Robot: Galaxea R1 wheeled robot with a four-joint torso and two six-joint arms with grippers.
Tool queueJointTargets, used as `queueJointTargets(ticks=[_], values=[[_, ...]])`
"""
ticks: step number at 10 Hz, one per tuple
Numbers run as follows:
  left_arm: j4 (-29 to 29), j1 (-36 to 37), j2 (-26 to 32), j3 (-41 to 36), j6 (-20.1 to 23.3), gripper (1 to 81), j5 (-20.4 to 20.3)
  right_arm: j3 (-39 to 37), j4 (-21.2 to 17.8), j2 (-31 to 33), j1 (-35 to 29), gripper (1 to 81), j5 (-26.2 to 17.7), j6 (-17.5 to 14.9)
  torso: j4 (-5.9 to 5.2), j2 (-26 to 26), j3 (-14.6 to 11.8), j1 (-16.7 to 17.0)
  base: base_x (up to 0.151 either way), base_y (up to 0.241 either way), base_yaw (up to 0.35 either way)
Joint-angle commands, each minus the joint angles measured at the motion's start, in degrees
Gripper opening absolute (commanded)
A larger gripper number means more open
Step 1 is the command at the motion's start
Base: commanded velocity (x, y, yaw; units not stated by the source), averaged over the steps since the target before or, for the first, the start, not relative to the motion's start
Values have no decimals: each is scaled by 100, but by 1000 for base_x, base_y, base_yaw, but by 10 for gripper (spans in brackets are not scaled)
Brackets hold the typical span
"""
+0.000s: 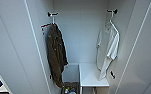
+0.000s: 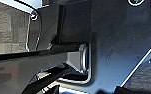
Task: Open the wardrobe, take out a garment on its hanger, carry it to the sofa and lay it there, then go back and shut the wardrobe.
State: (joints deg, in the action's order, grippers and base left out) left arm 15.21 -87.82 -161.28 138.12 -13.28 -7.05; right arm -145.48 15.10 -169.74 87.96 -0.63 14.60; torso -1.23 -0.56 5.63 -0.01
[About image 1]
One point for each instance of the white wardrobe door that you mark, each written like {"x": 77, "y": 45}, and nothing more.
{"x": 7, "y": 40}
{"x": 147, "y": 60}

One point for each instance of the white wardrobe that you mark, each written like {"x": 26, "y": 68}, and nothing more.
{"x": 77, "y": 36}

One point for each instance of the dark olive jacket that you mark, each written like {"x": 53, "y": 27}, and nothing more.
{"x": 56, "y": 51}

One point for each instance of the white wardrobe shelf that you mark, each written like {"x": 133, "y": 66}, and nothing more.
{"x": 92, "y": 75}

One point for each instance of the white shirt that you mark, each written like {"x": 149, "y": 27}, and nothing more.
{"x": 108, "y": 46}

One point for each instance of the white sign orange strip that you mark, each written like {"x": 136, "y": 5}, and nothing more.
{"x": 46, "y": 25}

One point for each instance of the brown storage box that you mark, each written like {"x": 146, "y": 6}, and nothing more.
{"x": 66, "y": 85}

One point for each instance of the white blue bottle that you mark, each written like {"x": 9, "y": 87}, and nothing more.
{"x": 70, "y": 90}

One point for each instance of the black wall hook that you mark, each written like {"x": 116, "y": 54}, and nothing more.
{"x": 52, "y": 14}
{"x": 112, "y": 11}

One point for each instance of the small black wall fitting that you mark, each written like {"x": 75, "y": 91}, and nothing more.
{"x": 112, "y": 74}

